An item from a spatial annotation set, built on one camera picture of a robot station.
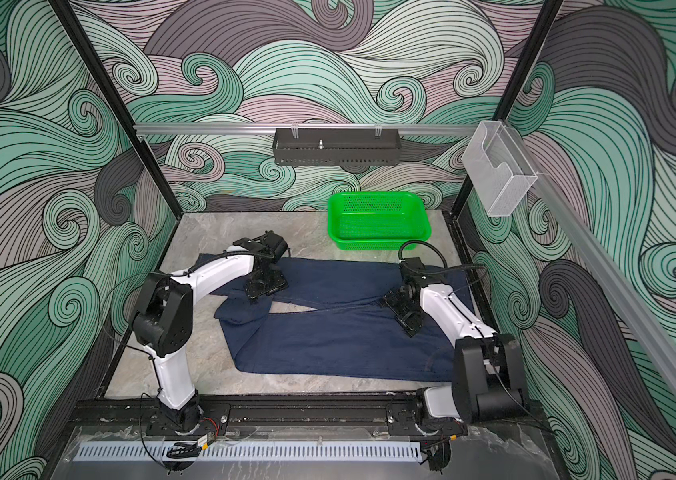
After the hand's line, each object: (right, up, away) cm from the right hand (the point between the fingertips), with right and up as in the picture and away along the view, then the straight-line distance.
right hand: (389, 314), depth 87 cm
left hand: (-35, +6, +4) cm, 35 cm away
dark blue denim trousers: (-18, -4, +6) cm, 19 cm away
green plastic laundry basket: (+1, +30, +32) cm, 44 cm away
